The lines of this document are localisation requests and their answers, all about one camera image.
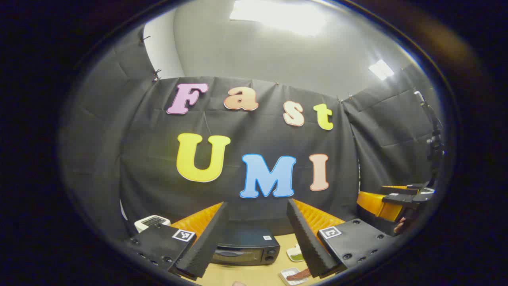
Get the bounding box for black backdrop cloth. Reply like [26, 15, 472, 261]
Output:
[60, 24, 445, 243]

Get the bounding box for white toaster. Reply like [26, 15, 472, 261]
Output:
[134, 215, 171, 233]

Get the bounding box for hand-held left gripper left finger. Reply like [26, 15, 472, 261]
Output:
[125, 201, 230, 280]

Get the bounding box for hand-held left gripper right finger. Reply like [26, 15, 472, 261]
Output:
[287, 199, 397, 278]

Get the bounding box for white divided dish with beans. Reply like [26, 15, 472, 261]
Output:
[287, 244, 305, 263]

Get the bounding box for brown meat piece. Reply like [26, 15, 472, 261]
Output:
[287, 269, 312, 282]

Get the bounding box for black stand pole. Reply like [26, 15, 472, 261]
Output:
[414, 91, 445, 187]

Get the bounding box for small ceiling light panel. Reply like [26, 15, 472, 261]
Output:
[368, 60, 394, 81]

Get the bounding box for black electric oven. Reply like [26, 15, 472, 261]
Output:
[210, 224, 281, 266]

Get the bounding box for white rectangular dish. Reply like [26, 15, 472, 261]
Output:
[279, 267, 312, 286]

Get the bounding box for large ceiling light panel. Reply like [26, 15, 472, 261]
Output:
[229, 0, 328, 36]

